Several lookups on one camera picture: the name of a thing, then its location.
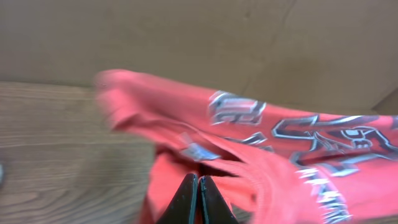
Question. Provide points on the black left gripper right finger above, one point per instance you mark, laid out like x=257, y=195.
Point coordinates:
x=213, y=207

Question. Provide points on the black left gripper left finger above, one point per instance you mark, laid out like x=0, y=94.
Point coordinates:
x=182, y=208

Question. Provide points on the red printed t-shirt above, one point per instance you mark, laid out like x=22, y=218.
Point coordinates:
x=281, y=165

